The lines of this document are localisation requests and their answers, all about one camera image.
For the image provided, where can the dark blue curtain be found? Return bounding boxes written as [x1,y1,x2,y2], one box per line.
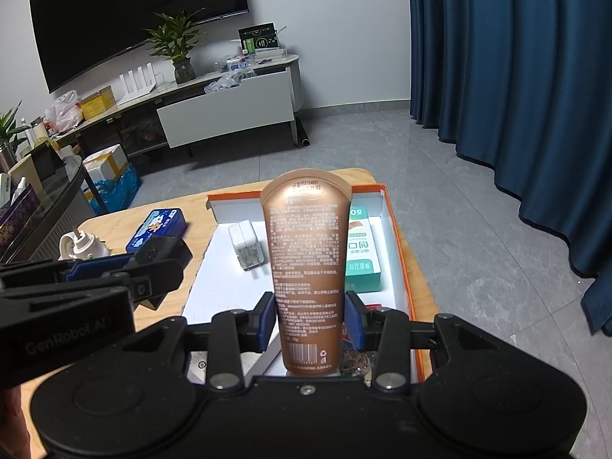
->
[407,0,612,338]

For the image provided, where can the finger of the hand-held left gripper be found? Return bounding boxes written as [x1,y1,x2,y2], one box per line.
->
[0,254,132,286]
[0,235,193,311]

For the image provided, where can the black television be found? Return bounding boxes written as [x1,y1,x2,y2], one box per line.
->
[29,0,250,94]

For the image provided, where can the white bottles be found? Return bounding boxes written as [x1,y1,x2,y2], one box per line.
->
[21,117,49,150]

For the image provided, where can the potted green plant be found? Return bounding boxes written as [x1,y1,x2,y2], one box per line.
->
[143,7,208,86]

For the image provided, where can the white router with antennas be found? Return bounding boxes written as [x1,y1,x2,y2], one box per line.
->
[117,62,158,106]

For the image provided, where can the small boxes clutter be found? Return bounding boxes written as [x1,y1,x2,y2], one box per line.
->
[217,52,256,72]

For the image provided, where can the purple patterned tissue box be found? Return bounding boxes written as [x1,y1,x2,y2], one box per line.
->
[0,177,39,249]

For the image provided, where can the black and green box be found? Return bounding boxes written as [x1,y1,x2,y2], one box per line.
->
[238,22,280,55]

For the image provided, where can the blue plastic bag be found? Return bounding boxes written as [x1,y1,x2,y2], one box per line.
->
[88,165,143,216]

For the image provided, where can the white foam box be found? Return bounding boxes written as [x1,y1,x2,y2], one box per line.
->
[83,143,130,180]

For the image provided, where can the blue cartoon tin case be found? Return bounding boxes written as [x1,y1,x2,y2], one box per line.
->
[125,208,188,255]

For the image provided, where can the white mosquito repellent vaporizer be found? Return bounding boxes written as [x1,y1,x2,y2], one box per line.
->
[58,229,113,263]

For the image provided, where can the brown bundle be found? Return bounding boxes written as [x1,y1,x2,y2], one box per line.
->
[131,122,163,143]

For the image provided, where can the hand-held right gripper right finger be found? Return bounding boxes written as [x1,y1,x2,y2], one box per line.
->
[344,291,501,391]

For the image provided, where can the white and black TV cabinet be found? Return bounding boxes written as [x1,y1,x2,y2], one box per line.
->
[48,50,303,163]

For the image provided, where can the black side cabinet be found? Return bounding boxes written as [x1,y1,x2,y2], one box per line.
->
[0,155,99,264]

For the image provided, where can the white power adapter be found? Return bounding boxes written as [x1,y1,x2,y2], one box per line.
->
[228,220,267,281]

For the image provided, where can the green bandage box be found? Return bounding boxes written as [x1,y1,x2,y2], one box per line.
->
[344,203,383,293]

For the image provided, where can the person's left forearm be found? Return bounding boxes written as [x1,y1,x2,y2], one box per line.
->
[0,385,24,459]

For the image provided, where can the yellow cardboard box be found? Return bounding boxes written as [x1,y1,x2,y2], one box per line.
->
[79,85,117,120]

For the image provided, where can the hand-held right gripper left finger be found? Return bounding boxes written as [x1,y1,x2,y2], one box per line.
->
[119,291,280,390]

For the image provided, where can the brown cream tube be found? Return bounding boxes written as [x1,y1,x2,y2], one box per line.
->
[260,168,353,374]

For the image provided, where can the red and white plastic bag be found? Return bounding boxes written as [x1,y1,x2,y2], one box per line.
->
[44,91,82,135]

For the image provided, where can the orange-rimmed white cardboard box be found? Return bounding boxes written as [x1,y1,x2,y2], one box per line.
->
[184,182,426,386]

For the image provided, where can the clear glass jar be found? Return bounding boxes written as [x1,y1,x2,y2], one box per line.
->
[340,350,381,388]

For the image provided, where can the clear crumpled plastic bag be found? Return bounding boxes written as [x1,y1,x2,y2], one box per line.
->
[205,68,256,95]

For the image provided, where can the leafy green plant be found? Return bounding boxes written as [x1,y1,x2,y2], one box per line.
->
[0,101,32,173]

